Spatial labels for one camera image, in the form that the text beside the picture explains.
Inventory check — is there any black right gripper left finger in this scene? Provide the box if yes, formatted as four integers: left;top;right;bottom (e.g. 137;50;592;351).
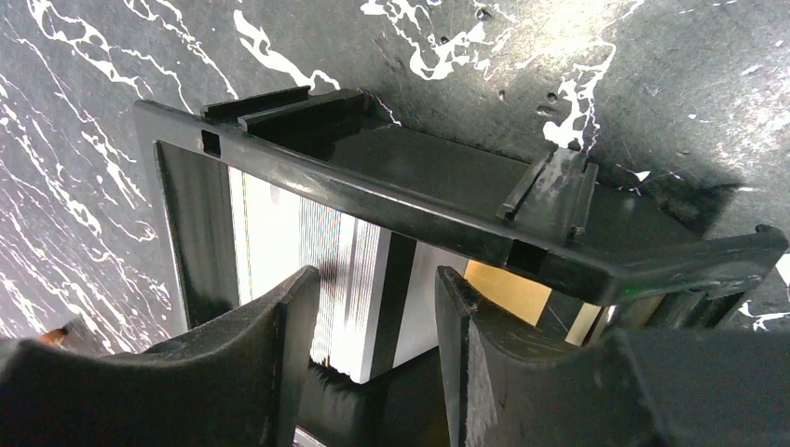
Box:
1;266;320;446

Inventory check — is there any stack of credit cards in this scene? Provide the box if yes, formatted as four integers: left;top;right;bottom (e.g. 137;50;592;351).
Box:
228;168;469;384

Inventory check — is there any black card storage box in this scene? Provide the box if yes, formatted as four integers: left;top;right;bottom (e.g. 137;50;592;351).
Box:
132;85;790;447

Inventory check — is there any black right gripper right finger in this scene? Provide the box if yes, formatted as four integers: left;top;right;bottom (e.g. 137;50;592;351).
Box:
435;266;789;446

